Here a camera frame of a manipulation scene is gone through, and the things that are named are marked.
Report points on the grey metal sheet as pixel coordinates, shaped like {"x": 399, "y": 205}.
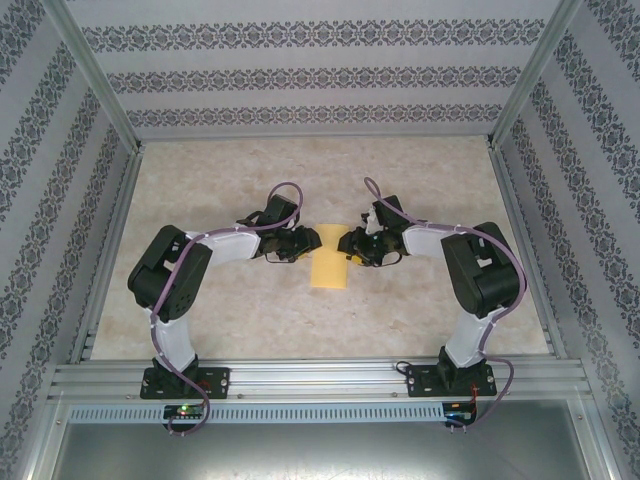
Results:
{"x": 320, "y": 450}

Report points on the aluminium side rail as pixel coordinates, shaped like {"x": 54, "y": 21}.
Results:
{"x": 524, "y": 250}
{"x": 110, "y": 250}

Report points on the long aluminium mounting rail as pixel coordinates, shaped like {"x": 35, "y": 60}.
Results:
{"x": 320, "y": 380}

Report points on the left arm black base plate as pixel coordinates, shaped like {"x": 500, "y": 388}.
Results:
{"x": 220, "y": 382}

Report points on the aluminium frame post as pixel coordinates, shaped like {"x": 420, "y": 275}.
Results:
{"x": 537, "y": 75}
{"x": 95, "y": 75}

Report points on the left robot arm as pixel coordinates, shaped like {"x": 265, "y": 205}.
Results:
{"x": 170, "y": 270}

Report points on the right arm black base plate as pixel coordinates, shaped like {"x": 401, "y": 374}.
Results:
{"x": 420, "y": 380}

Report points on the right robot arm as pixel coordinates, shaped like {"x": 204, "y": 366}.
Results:
{"x": 480, "y": 280}

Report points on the controller board with orange light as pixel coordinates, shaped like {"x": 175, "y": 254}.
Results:
{"x": 457, "y": 411}

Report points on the controller board with green light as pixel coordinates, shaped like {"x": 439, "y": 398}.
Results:
{"x": 185, "y": 411}

